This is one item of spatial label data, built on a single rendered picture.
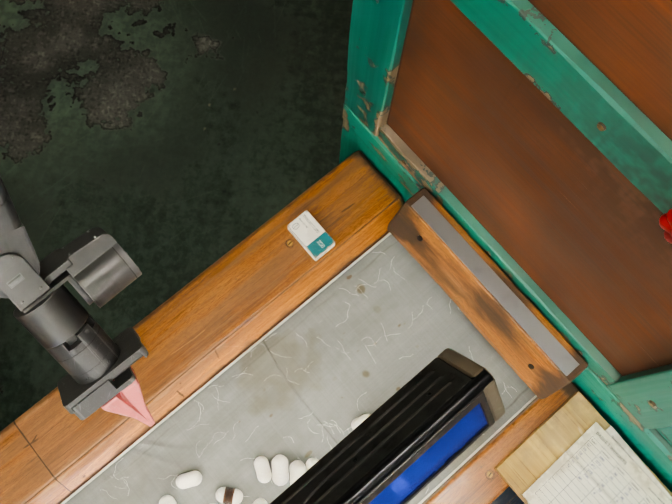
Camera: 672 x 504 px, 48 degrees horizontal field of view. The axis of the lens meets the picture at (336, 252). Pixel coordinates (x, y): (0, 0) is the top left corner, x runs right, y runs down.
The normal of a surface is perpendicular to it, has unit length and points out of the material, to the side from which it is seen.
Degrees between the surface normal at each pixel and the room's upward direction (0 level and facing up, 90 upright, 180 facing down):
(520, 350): 66
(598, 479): 0
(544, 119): 90
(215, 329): 0
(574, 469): 0
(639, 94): 90
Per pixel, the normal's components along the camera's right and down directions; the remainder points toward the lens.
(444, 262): -0.69, 0.48
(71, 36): 0.03, -0.25
